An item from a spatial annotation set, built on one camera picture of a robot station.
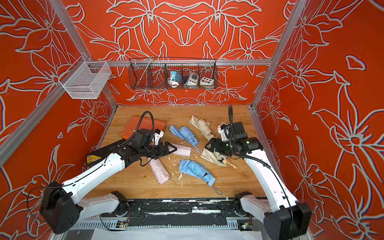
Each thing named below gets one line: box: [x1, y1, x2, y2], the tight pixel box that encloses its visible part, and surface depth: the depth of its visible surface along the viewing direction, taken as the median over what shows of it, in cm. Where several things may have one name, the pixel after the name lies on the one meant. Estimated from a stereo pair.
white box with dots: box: [199, 76, 215, 86], surface depth 96 cm
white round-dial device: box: [183, 71, 199, 86], surface depth 93 cm
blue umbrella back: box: [179, 126, 203, 154], surface depth 99 cm
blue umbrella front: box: [179, 159, 222, 195], surface depth 83 cm
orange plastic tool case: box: [120, 115, 166, 140], surface depth 106 cm
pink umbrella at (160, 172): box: [148, 158, 171, 185], surface depth 83 cm
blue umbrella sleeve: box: [169, 125, 185, 140], surface depth 102 cm
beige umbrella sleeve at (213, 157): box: [200, 148, 228, 167], surface depth 91 cm
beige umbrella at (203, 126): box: [188, 115, 215, 141], surface depth 105 cm
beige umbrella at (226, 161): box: [222, 158, 237, 169], surface depth 87 cm
